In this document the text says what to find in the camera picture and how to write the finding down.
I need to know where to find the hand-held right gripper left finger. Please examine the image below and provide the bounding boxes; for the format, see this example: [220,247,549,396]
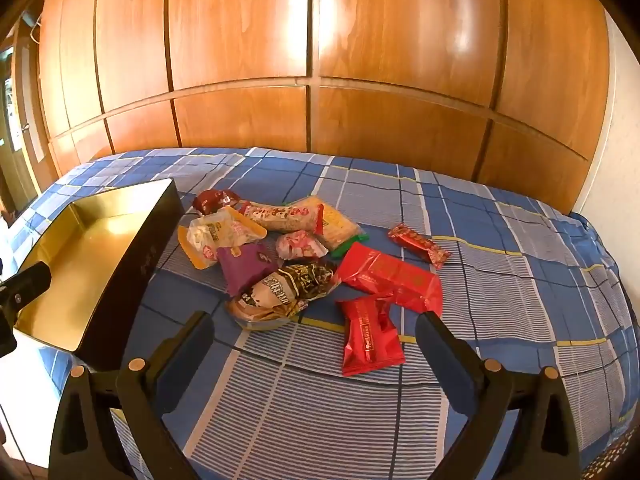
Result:
[48,311,216,480]

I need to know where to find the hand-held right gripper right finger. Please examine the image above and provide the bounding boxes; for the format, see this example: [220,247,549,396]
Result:
[415,311,596,480]

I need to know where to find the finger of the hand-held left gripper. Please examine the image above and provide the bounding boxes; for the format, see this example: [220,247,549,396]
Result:
[0,262,53,306]

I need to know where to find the black tin box gold interior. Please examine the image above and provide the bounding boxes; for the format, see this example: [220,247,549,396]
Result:
[10,178,182,372]

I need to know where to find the clear pastry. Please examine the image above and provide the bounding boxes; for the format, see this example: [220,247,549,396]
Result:
[225,297,308,331]

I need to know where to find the large red snack packet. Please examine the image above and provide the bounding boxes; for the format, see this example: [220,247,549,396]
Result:
[334,241,445,317]

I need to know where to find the purple snack packet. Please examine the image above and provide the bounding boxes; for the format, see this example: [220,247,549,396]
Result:
[217,246,281,298]

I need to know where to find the yellow white snack packet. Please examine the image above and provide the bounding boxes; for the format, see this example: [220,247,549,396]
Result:
[187,206,268,251]
[177,225,221,270]

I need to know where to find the red candy bar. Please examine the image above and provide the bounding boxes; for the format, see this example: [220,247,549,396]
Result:
[387,223,452,270]

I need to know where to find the brown sesame drink packet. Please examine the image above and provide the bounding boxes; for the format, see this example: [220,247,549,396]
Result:
[227,259,341,318]

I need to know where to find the pink white snack packet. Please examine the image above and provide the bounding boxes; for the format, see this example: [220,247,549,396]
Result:
[275,230,331,263]

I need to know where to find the dark red small snack packet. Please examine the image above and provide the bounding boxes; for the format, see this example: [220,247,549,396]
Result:
[192,189,241,214]

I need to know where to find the rice cracker bar red ends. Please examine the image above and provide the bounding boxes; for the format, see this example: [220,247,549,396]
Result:
[235,199,326,235]

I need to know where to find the cracker packet green ends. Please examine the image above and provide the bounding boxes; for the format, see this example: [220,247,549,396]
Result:
[300,196,368,261]

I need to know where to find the blue plaid bed sheet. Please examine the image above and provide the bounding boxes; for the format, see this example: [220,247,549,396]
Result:
[0,146,640,480]

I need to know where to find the wooden door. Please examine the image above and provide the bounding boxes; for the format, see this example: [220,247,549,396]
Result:
[0,10,56,211]

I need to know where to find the wooden wardrobe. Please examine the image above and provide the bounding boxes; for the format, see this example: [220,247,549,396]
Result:
[37,0,611,216]

